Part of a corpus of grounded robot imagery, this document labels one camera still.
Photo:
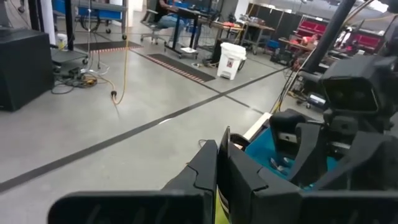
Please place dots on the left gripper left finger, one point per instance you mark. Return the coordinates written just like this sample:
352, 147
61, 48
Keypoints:
199, 174

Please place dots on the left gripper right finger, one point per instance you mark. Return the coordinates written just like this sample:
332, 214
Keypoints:
248, 186

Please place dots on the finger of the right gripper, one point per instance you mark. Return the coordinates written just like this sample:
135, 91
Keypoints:
367, 168
306, 149

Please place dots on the blue plastic bin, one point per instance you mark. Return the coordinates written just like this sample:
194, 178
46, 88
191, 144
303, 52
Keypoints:
261, 152

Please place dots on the small grey floor box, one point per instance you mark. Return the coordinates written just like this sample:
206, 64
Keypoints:
316, 100

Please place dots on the black pole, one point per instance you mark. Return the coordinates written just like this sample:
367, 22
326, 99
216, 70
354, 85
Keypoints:
331, 34

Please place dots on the red tool cabinet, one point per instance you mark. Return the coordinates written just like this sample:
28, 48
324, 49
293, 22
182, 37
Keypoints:
312, 28

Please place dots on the black striped-edge floor mat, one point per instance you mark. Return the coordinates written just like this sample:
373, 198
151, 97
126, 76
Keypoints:
102, 46
180, 67

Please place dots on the white trash bin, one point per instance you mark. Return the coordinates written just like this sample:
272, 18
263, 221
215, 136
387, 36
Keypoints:
230, 62

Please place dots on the wooden workbench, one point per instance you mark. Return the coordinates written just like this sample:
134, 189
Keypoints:
245, 28

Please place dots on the grey office chair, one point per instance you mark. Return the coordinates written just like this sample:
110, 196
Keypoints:
150, 28

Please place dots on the person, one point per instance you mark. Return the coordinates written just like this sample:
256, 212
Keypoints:
166, 17

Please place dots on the black desk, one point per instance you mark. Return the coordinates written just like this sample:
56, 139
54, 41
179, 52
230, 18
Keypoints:
186, 14

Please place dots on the small white container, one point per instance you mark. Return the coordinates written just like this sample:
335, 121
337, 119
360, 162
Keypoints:
62, 42

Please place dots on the blue rolling cart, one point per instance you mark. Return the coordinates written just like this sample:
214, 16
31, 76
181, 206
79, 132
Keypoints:
93, 11

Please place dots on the large black equipment case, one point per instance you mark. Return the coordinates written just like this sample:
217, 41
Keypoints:
25, 68

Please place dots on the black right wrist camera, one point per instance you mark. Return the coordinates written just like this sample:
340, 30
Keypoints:
354, 87

